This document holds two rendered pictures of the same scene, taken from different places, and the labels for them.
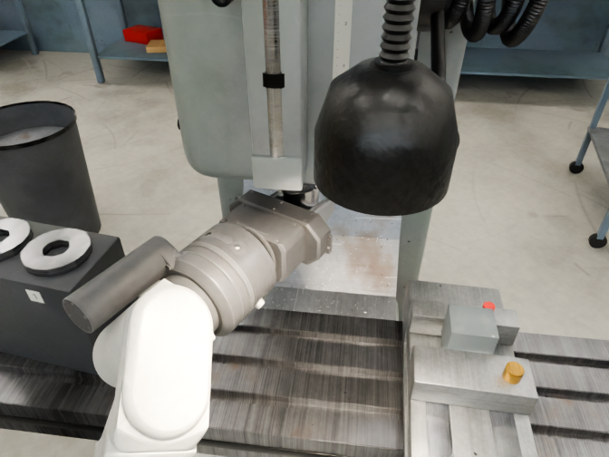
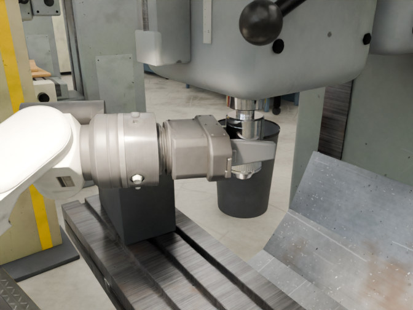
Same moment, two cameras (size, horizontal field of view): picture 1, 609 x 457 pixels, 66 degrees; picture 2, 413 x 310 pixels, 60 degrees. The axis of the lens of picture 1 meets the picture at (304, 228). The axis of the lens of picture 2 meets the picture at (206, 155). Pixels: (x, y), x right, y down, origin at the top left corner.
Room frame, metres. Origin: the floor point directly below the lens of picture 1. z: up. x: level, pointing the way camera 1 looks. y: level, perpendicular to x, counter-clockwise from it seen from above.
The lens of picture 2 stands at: (0.13, -0.27, 1.39)
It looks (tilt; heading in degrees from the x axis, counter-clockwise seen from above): 22 degrees down; 47
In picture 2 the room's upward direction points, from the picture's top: straight up
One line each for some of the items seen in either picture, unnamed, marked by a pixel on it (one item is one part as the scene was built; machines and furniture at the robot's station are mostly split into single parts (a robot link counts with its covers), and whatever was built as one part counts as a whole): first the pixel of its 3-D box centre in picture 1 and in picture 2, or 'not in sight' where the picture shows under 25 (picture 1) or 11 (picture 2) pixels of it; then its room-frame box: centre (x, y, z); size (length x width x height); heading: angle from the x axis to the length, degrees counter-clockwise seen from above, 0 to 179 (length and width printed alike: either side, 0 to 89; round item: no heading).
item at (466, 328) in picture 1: (468, 335); not in sight; (0.42, -0.23, 1.04); 0.06 x 0.05 x 0.06; 81
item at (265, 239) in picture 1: (252, 251); (171, 149); (0.37, 0.05, 1.23); 0.13 x 0.12 x 0.10; 58
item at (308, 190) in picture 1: (299, 183); (244, 118); (0.45, 0.01, 1.26); 0.05 x 0.05 x 0.01
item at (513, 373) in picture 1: (513, 373); not in sight; (0.36, -0.26, 1.04); 0.02 x 0.02 x 0.02
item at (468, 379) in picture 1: (469, 379); not in sight; (0.37, -0.22, 1.02); 0.15 x 0.06 x 0.04; 81
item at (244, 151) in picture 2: (322, 217); (251, 152); (0.43, -0.02, 1.23); 0.06 x 0.02 x 0.03; 148
